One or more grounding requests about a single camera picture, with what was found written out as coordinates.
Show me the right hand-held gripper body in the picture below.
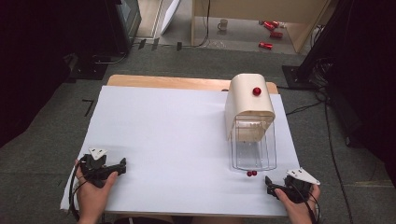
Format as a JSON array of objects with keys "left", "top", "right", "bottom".
[{"left": 282, "top": 167, "right": 321, "bottom": 204}]

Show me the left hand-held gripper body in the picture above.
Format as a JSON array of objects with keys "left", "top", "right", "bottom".
[{"left": 79, "top": 147, "right": 114, "bottom": 189}]

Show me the person's right hand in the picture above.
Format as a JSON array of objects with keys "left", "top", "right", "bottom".
[{"left": 274, "top": 183, "right": 321, "bottom": 220}]

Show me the person's left hand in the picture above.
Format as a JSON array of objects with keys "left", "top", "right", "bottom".
[{"left": 75, "top": 158, "right": 120, "bottom": 218}]

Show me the clear plastic box door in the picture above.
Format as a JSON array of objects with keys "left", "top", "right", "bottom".
[{"left": 229, "top": 115, "right": 278, "bottom": 173}]

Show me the white table sheet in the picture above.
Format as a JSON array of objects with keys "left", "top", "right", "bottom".
[{"left": 60, "top": 85, "right": 301, "bottom": 217}]

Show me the wooden table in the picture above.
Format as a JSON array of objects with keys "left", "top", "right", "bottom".
[{"left": 106, "top": 74, "right": 279, "bottom": 95}]

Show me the black stand base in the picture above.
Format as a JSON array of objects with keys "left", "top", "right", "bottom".
[{"left": 281, "top": 64, "right": 318, "bottom": 91}]

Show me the dark monitor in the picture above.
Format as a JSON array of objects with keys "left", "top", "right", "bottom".
[{"left": 105, "top": 0, "right": 143, "bottom": 54}]

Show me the white board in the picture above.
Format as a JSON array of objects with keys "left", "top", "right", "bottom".
[{"left": 160, "top": 0, "right": 182, "bottom": 36}]

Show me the grey mug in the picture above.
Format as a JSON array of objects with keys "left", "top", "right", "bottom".
[{"left": 217, "top": 18, "right": 230, "bottom": 32}]

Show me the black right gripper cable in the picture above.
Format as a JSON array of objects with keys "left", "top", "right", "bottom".
[{"left": 290, "top": 181, "right": 322, "bottom": 224}]

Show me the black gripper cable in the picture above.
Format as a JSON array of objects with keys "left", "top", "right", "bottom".
[
  {"left": 290, "top": 181, "right": 322, "bottom": 224},
  {"left": 68, "top": 154, "right": 90, "bottom": 222}
]

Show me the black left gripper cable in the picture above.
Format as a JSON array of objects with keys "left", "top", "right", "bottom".
[{"left": 68, "top": 154, "right": 90, "bottom": 222}]

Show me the black floor cable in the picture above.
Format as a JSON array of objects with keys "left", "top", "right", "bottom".
[{"left": 285, "top": 91, "right": 355, "bottom": 224}]

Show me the black hanging cable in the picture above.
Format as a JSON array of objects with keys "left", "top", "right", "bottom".
[{"left": 190, "top": 0, "right": 212, "bottom": 49}]

